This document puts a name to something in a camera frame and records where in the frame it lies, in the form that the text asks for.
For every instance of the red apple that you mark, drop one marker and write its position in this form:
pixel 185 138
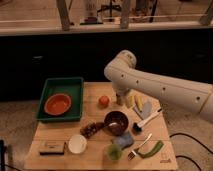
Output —
pixel 103 101

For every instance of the orange bowl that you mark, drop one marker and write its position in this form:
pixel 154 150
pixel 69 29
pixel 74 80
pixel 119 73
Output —
pixel 57 104

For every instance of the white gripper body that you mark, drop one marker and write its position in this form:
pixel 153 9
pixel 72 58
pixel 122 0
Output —
pixel 125 99

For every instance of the bunch of dark grapes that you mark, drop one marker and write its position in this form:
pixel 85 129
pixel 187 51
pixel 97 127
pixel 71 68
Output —
pixel 91 129

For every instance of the blue cloth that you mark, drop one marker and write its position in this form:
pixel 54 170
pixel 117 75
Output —
pixel 123 141

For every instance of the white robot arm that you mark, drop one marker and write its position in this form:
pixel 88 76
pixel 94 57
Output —
pixel 195 96

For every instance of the dark brown bowl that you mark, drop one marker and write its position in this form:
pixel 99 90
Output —
pixel 116 122

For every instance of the yellow banana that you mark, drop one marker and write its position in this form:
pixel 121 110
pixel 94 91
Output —
pixel 138 102

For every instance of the wooden table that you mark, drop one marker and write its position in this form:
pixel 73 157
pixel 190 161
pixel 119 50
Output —
pixel 93 158

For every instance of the black sponge block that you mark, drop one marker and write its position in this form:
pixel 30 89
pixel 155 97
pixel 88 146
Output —
pixel 51 148

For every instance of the green cucumber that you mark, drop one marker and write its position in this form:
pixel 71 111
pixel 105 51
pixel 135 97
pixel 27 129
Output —
pixel 157 147

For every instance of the grey cloth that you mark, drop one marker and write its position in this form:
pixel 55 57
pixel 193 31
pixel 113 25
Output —
pixel 145 112

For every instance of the black white brush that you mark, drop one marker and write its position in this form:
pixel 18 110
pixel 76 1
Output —
pixel 137 127

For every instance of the green plastic tray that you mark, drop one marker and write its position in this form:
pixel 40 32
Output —
pixel 71 86

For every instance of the white paper cup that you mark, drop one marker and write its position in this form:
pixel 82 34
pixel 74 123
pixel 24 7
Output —
pixel 77 144

